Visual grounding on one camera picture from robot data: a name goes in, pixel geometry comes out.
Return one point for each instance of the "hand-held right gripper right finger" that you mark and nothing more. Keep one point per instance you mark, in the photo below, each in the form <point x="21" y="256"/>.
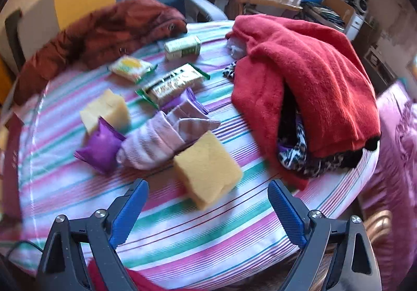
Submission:
<point x="286" y="216"/>

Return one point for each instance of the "striped cloth desktop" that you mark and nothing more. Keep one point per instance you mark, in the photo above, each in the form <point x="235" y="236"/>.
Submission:
<point x="195" y="239"/>

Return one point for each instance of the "green-ended cereal bar packet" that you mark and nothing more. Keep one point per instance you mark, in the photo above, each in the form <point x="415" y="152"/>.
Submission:
<point x="172" y="82"/>

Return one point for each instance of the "cardboard box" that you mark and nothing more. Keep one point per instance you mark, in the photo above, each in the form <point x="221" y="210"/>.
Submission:
<point x="338" y="5"/>

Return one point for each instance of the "purple snack packet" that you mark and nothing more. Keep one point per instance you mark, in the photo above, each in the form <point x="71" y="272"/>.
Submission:
<point x="192" y="97"/>
<point x="99" y="151"/>

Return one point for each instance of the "pink floral bedding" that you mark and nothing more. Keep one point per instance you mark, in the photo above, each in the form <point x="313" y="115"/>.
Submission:
<point x="397" y="164"/>

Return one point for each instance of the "small yellow packet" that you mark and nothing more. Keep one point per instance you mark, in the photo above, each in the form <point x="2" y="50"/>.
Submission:
<point x="182" y="47"/>

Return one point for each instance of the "red towel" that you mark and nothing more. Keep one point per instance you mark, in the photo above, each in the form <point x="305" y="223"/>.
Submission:
<point x="309" y="82"/>

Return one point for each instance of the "pale striped socks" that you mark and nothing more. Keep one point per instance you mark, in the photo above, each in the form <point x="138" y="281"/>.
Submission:
<point x="153" y="144"/>

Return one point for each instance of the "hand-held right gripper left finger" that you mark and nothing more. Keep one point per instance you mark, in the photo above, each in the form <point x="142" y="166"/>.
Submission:
<point x="127" y="216"/>

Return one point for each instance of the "maroon jacket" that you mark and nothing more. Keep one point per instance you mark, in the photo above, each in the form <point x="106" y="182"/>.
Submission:
<point x="97" y="33"/>

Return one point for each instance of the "leopard print cloth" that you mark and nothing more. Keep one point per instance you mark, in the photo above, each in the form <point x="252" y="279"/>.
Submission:
<point x="293" y="154"/>

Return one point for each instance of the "yellow snack packet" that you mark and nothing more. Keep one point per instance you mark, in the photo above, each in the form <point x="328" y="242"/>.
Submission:
<point x="130" y="67"/>

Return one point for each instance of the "red garment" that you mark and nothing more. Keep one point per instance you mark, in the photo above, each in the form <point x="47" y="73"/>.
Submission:
<point x="104" y="278"/>

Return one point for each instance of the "yellow sponge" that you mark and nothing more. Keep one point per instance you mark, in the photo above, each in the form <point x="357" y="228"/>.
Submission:
<point x="205" y="170"/>
<point x="107" y="110"/>

